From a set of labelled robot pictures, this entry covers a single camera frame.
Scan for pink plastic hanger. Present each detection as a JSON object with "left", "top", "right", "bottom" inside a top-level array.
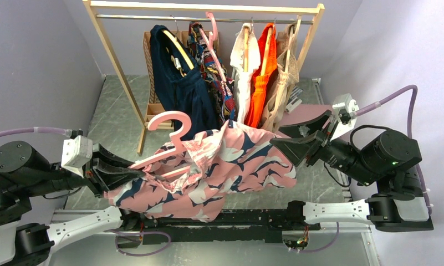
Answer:
[
  {"left": 128, "top": 110, "right": 193, "bottom": 181},
  {"left": 198, "top": 12, "right": 233, "bottom": 83}
]

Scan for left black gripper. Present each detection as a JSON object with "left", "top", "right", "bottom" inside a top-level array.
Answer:
[{"left": 23, "top": 141, "right": 148, "bottom": 197}]

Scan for wooden hanger in beige garment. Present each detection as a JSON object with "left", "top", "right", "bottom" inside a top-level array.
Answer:
[{"left": 276, "top": 16, "right": 302, "bottom": 112}]

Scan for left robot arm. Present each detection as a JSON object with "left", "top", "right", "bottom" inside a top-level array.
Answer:
[{"left": 0, "top": 137, "right": 144, "bottom": 265}]

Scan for white garment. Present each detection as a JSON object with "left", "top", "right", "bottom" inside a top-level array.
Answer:
[{"left": 230, "top": 23, "right": 261, "bottom": 123}]

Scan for pink patterned shorts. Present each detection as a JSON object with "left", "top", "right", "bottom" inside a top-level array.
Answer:
[{"left": 104, "top": 121, "right": 297, "bottom": 222}]

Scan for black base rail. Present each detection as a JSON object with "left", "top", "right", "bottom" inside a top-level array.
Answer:
[{"left": 121, "top": 205, "right": 320, "bottom": 243}]

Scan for pink clipboard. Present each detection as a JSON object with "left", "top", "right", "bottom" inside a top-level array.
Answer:
[{"left": 278, "top": 104, "right": 332, "bottom": 126}]

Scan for wooden hanger in orange shorts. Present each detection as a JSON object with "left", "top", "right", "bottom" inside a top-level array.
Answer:
[{"left": 260, "top": 24, "right": 274, "bottom": 75}]

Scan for wooden hanger in white garment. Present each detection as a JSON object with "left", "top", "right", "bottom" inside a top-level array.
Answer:
[{"left": 243, "top": 27, "right": 250, "bottom": 73}]

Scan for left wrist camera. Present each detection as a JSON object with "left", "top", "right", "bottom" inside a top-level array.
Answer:
[{"left": 60, "top": 136, "right": 93, "bottom": 177}]

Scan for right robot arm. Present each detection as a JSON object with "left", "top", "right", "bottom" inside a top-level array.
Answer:
[{"left": 271, "top": 110, "right": 434, "bottom": 232}]

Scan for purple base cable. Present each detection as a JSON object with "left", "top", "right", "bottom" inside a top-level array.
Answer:
[
  {"left": 288, "top": 222, "right": 341, "bottom": 255},
  {"left": 110, "top": 230, "right": 171, "bottom": 257}
]

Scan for beige garment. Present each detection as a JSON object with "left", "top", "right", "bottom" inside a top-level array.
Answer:
[{"left": 259, "top": 24, "right": 299, "bottom": 132}]

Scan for orange shorts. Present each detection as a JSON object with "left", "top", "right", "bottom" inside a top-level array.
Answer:
[{"left": 245, "top": 23, "right": 277, "bottom": 128}]

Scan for yellow hanger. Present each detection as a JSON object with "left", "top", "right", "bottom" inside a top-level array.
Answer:
[{"left": 162, "top": 29, "right": 194, "bottom": 69}]

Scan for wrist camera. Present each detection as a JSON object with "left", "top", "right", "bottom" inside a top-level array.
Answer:
[
  {"left": 60, "top": 136, "right": 93, "bottom": 177},
  {"left": 330, "top": 93, "right": 359, "bottom": 140}
]

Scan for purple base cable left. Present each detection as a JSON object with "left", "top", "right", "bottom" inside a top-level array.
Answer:
[{"left": 110, "top": 230, "right": 171, "bottom": 257}]

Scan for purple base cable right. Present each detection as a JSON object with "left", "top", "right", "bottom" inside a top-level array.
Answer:
[{"left": 288, "top": 222, "right": 341, "bottom": 255}]

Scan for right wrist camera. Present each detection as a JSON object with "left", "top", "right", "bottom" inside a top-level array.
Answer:
[{"left": 330, "top": 93, "right": 359, "bottom": 140}]

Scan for colourful patterned garment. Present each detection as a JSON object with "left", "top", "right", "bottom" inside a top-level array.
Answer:
[{"left": 187, "top": 22, "right": 238, "bottom": 125}]

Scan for wooden clothes rack frame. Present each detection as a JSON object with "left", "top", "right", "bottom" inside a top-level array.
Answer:
[{"left": 83, "top": 1, "right": 325, "bottom": 155}]

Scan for navy blue garment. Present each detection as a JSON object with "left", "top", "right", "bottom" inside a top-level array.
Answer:
[{"left": 150, "top": 24, "right": 221, "bottom": 142}]

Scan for metal hanging rod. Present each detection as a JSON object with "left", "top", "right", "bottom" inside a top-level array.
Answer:
[{"left": 96, "top": 14, "right": 297, "bottom": 24}]

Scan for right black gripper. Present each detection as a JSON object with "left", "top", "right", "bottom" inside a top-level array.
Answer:
[{"left": 269, "top": 110, "right": 379, "bottom": 186}]

